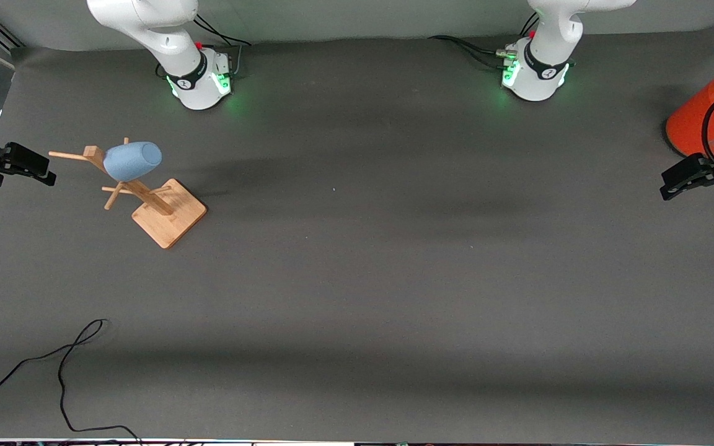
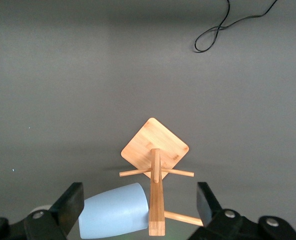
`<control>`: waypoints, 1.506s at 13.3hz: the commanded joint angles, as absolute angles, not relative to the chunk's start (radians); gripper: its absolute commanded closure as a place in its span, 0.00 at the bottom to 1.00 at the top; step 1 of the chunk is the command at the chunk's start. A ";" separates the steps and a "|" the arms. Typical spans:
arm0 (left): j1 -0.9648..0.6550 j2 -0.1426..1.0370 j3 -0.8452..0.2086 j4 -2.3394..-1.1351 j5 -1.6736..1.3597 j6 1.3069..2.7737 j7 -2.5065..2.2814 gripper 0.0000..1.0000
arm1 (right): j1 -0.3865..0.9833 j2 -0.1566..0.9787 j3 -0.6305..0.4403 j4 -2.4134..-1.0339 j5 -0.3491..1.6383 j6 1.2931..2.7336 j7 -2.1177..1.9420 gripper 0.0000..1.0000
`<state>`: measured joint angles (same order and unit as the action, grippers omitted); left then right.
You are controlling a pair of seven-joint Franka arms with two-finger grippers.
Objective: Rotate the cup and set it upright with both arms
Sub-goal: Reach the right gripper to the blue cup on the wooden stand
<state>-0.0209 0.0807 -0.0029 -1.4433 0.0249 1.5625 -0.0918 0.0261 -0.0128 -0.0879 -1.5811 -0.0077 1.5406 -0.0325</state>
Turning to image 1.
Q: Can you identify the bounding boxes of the thin black loose cable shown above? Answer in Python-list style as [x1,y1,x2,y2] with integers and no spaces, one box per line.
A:
[0,319,142,444]

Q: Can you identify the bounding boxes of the orange cylindrical can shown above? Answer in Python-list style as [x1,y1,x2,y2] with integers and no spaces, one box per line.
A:
[665,62,714,159]

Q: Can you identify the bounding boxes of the black arm base cables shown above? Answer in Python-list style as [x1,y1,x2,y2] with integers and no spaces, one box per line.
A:
[428,12,540,72]
[193,14,252,78]

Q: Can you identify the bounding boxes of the dark grey table cloth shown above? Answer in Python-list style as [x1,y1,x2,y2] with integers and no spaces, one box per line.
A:
[0,22,714,442]

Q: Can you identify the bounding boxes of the light blue cup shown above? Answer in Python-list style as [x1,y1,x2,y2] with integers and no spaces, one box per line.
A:
[104,142,163,183]

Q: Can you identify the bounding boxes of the black right arm base cables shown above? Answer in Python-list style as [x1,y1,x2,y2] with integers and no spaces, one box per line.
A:
[193,14,252,78]

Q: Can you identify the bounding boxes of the wooden mug tree stand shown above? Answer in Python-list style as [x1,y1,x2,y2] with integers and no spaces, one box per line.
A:
[48,138,208,250]

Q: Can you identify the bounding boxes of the black left arm base cables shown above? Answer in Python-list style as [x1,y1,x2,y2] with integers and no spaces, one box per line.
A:
[428,12,540,72]

